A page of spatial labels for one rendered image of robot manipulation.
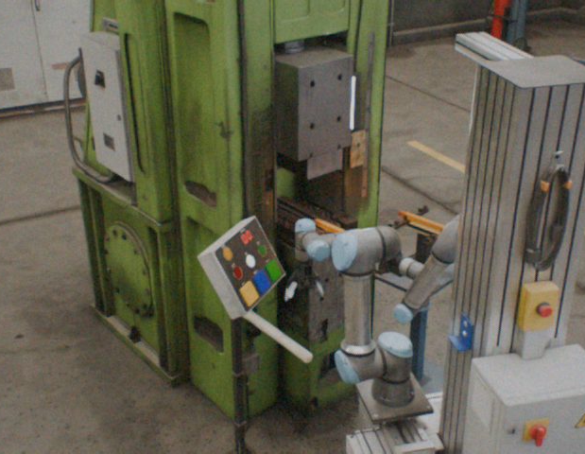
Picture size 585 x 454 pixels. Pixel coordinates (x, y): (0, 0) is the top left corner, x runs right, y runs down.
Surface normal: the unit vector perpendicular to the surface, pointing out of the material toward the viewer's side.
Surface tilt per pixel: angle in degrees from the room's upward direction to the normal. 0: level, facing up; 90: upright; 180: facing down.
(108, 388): 0
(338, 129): 90
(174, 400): 0
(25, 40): 90
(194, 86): 89
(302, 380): 90
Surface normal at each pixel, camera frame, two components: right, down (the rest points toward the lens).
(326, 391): 0.63, 0.34
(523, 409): 0.24, 0.44
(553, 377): 0.00, -0.89
